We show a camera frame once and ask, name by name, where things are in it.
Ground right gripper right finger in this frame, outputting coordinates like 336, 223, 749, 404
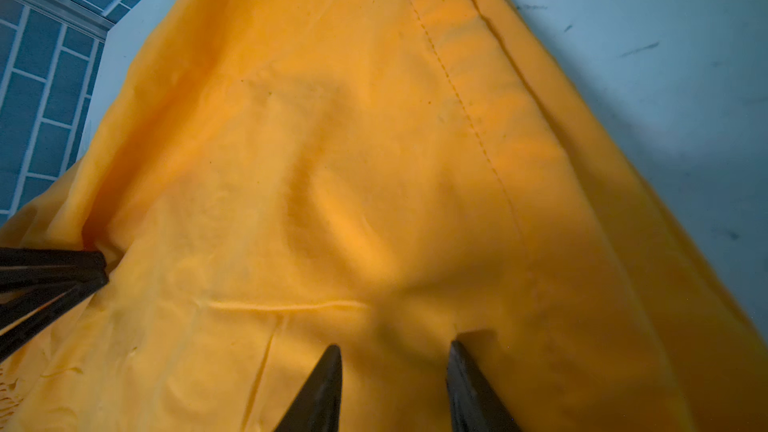
446, 340, 522, 432

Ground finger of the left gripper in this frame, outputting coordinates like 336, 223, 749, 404
1, 247, 109, 360

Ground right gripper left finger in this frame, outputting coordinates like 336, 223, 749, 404
274, 344, 343, 432

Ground orange shorts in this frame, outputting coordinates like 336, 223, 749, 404
1, 0, 767, 431

